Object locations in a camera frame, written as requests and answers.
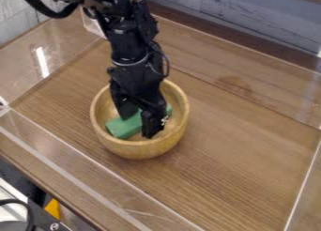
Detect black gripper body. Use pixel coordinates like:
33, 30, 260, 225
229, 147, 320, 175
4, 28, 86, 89
106, 40, 172, 112

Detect clear acrylic tray wall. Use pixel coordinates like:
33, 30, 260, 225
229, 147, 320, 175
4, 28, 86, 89
0, 100, 212, 231

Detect green rectangular block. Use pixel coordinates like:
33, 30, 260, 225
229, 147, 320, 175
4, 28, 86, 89
105, 104, 173, 140

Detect brown wooden bowl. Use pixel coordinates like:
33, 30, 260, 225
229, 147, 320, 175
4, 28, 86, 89
90, 80, 192, 160

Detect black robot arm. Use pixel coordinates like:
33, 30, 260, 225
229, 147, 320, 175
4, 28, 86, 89
25, 0, 172, 139

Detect black cable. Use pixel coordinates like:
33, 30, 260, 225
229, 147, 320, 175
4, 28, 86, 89
0, 198, 37, 231

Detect black device with screw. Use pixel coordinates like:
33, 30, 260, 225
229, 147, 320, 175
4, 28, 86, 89
29, 206, 73, 231

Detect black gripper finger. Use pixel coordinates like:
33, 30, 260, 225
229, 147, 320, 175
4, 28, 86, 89
110, 84, 138, 119
141, 100, 169, 139

